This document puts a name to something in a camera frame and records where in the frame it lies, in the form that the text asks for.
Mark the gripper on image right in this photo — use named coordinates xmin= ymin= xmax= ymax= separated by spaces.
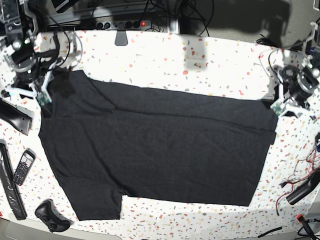
xmin=271 ymin=84 xmax=317 ymax=121

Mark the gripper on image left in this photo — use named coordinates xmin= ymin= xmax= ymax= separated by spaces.
xmin=0 ymin=69 xmax=54 ymax=105

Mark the black T-shirt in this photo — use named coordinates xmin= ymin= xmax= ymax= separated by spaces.
xmin=39 ymin=70 xmax=278 ymax=221

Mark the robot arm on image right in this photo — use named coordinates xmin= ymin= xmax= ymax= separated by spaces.
xmin=270 ymin=21 xmax=320 ymax=122

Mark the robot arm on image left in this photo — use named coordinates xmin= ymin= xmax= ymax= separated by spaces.
xmin=0 ymin=0 xmax=60 ymax=107

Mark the black remote control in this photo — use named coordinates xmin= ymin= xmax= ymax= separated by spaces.
xmin=13 ymin=148 xmax=36 ymax=186

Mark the long black bar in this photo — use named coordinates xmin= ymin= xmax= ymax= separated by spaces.
xmin=0 ymin=140 xmax=28 ymax=221

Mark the grey table clamp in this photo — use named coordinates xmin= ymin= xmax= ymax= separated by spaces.
xmin=114 ymin=31 xmax=128 ymax=47

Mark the red black clamp tool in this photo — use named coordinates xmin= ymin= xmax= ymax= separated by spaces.
xmin=296 ymin=214 xmax=319 ymax=240

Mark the black game controller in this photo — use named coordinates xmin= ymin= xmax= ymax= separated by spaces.
xmin=34 ymin=200 xmax=71 ymax=233

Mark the black plastic handle left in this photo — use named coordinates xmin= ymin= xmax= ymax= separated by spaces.
xmin=0 ymin=100 xmax=33 ymax=136

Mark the black cylinder handle right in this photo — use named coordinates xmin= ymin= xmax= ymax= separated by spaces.
xmin=286 ymin=171 xmax=320 ymax=206

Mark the power strip with red switch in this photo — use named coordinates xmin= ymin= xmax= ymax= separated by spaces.
xmin=95 ymin=20 xmax=152 ymax=31

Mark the black cable piece bottom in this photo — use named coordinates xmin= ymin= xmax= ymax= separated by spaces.
xmin=257 ymin=226 xmax=283 ymax=238

